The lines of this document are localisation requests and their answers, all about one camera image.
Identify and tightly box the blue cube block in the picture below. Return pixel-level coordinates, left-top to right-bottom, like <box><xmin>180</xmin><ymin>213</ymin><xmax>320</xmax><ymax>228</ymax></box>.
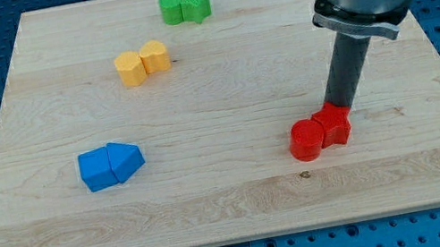
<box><xmin>77</xmin><ymin>147</ymin><xmax>118</xmax><ymax>192</ymax></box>

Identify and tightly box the green star block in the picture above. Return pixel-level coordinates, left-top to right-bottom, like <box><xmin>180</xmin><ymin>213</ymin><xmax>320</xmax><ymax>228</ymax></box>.
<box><xmin>181</xmin><ymin>0</ymin><xmax>211</xmax><ymax>24</ymax></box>

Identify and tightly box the green cylinder block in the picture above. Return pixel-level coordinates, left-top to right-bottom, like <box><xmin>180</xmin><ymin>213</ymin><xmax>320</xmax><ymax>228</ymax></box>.
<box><xmin>157</xmin><ymin>0</ymin><xmax>183</xmax><ymax>26</ymax></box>

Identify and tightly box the red star block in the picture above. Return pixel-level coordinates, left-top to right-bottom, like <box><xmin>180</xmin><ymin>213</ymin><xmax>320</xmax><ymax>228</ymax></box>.
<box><xmin>310</xmin><ymin>102</ymin><xmax>351</xmax><ymax>149</ymax></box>

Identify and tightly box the blue triangle block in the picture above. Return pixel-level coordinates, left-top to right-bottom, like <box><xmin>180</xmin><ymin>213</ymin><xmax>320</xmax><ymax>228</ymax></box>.
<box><xmin>106</xmin><ymin>142</ymin><xmax>145</xmax><ymax>183</ymax></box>

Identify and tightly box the yellow hexagon block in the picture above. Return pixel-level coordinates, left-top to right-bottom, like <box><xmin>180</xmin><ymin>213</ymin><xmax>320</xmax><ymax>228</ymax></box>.
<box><xmin>114</xmin><ymin>51</ymin><xmax>148</xmax><ymax>87</ymax></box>

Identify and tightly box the red cylinder block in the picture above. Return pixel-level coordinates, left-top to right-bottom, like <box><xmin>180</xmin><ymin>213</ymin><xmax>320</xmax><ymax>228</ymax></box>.
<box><xmin>289</xmin><ymin>119</ymin><xmax>325</xmax><ymax>162</ymax></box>

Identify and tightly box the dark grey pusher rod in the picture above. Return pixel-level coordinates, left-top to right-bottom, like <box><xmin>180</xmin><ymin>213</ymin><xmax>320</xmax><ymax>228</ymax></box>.
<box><xmin>324</xmin><ymin>32</ymin><xmax>370</xmax><ymax>107</ymax></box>

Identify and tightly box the yellow heart block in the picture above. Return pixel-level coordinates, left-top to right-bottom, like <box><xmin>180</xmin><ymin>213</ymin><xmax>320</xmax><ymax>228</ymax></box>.
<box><xmin>139</xmin><ymin>39</ymin><xmax>172</xmax><ymax>74</ymax></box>

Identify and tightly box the wooden board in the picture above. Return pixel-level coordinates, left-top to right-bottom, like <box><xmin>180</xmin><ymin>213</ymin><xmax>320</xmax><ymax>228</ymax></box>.
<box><xmin>0</xmin><ymin>0</ymin><xmax>440</xmax><ymax>247</ymax></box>

